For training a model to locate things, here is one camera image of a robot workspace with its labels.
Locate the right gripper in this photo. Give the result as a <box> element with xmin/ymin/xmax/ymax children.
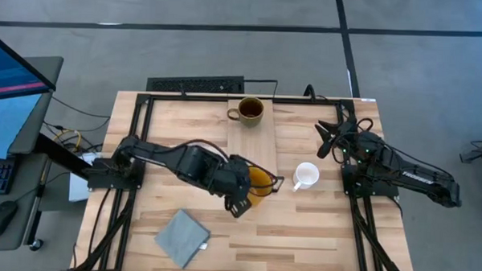
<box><xmin>312</xmin><ymin>116</ymin><xmax>364</xmax><ymax>161</ymax></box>

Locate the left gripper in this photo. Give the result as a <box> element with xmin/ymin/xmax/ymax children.
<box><xmin>221</xmin><ymin>154</ymin><xmax>286</xmax><ymax>200</ymax></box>

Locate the yellow ceramic mug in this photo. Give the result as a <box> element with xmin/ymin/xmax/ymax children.
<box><xmin>246</xmin><ymin>165</ymin><xmax>276</xmax><ymax>208</ymax></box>

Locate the white ceramic mug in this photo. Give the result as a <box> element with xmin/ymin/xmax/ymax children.
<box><xmin>292</xmin><ymin>161</ymin><xmax>321</xmax><ymax>194</ymax></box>

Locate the green glazed ceramic mug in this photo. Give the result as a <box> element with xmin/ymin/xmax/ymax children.
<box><xmin>226</xmin><ymin>96</ymin><xmax>266</xmax><ymax>129</ymax></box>

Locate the grey folded cloth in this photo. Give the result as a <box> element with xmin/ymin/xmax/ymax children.
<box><xmin>153</xmin><ymin>207</ymin><xmax>212</xmax><ymax>270</ymax></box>

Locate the black perforated box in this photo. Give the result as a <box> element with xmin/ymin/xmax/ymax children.
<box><xmin>145</xmin><ymin>72</ymin><xmax>247</xmax><ymax>96</ymax></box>

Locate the black stand base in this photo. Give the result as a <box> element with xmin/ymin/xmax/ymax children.
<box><xmin>459</xmin><ymin>138</ymin><xmax>482</xmax><ymax>165</ymax></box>

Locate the white box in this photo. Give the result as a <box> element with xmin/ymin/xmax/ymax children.
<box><xmin>67</xmin><ymin>151</ymin><xmax>101</xmax><ymax>203</ymax></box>

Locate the grey computer desk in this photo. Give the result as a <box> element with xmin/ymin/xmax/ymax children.
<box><xmin>0</xmin><ymin>54</ymin><xmax>64</xmax><ymax>255</ymax></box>

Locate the black computer mouse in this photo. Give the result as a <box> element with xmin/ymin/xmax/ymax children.
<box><xmin>0</xmin><ymin>199</ymin><xmax>19</xmax><ymax>240</ymax></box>

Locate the computer monitor with blue screen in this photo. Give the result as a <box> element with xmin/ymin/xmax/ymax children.
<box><xmin>0</xmin><ymin>29</ymin><xmax>59</xmax><ymax>162</ymax></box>

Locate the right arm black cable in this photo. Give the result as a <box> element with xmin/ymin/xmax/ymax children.
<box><xmin>328</xmin><ymin>115</ymin><xmax>375</xmax><ymax>165</ymax></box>

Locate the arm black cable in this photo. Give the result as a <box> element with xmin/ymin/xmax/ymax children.
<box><xmin>328</xmin><ymin>115</ymin><xmax>375</xmax><ymax>165</ymax></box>
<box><xmin>170</xmin><ymin>138</ymin><xmax>284</xmax><ymax>180</ymax></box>

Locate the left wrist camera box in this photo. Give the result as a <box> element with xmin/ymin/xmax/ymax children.
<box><xmin>223</xmin><ymin>194</ymin><xmax>253</xmax><ymax>220</ymax></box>

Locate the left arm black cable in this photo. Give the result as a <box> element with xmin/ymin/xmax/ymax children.
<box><xmin>170</xmin><ymin>138</ymin><xmax>284</xmax><ymax>180</ymax></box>

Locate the black power cable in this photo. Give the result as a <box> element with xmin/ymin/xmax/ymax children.
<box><xmin>242</xmin><ymin>78</ymin><xmax>279</xmax><ymax>99</ymax></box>

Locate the black aluminium table frame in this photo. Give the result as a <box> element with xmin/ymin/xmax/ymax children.
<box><xmin>61</xmin><ymin>88</ymin><xmax>428</xmax><ymax>271</ymax></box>

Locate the yellow floor cable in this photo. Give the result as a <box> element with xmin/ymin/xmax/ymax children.
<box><xmin>51</xmin><ymin>127</ymin><xmax>84</xmax><ymax>154</ymax></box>

